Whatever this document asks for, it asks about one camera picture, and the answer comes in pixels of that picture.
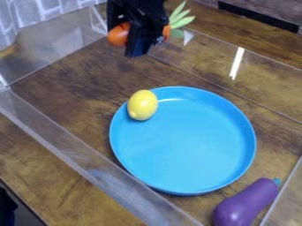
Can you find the yellow toy lemon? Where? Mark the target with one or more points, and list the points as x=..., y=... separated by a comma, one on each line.
x=141, y=105

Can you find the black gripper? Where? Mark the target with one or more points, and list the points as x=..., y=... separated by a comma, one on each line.
x=144, y=32

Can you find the clear acrylic enclosure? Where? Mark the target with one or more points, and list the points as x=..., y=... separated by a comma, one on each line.
x=64, y=82

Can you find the purple toy eggplant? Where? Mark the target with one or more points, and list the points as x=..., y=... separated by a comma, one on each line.
x=238, y=210

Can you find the blue round plate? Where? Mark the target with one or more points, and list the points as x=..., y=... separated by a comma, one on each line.
x=192, y=148

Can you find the orange toy carrot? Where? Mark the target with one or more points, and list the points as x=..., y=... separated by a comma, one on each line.
x=173, y=29

